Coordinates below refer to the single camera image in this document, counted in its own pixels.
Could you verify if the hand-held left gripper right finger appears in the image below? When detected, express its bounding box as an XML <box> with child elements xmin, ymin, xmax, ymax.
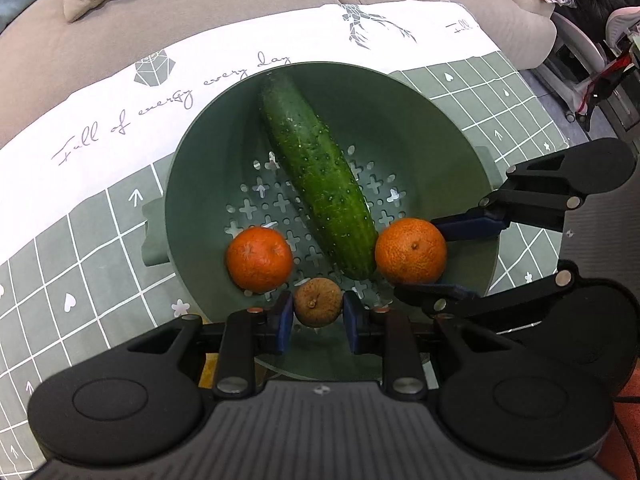
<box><xmin>342</xmin><ymin>290</ymin><xmax>507</xmax><ymax>395</ymax></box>

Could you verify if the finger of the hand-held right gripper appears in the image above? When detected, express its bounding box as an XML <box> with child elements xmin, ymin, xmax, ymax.
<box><xmin>394</xmin><ymin>259</ymin><xmax>577</xmax><ymax>333</ymax></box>
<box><xmin>430</xmin><ymin>152</ymin><xmax>587</xmax><ymax>242</ymax></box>

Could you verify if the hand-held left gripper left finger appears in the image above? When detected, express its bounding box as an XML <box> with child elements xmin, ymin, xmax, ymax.
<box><xmin>125</xmin><ymin>291</ymin><xmax>294</xmax><ymax>395</ymax></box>

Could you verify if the brown longan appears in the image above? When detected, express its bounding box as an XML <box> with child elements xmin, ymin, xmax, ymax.
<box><xmin>292</xmin><ymin>277</ymin><xmax>345</xmax><ymax>329</ymax></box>

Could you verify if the orange tangerine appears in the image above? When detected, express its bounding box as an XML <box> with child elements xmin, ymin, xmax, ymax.
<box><xmin>226</xmin><ymin>226</ymin><xmax>295</xmax><ymax>293</ymax></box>
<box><xmin>374</xmin><ymin>217</ymin><xmax>448</xmax><ymax>285</ymax></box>

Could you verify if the green colander bowl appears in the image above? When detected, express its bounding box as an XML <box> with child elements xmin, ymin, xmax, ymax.
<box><xmin>141</xmin><ymin>61</ymin><xmax>503</xmax><ymax>381</ymax></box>

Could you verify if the green cucumber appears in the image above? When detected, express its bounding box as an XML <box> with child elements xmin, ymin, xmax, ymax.
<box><xmin>260</xmin><ymin>71</ymin><xmax>379</xmax><ymax>281</ymax></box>

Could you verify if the green checked tablecloth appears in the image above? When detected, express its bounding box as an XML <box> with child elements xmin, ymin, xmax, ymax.
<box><xmin>0</xmin><ymin>2</ymin><xmax>593</xmax><ymax>433</ymax></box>

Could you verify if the beige sofa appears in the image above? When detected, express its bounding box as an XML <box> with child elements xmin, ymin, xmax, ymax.
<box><xmin>0</xmin><ymin>0</ymin><xmax>558</xmax><ymax>148</ymax></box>

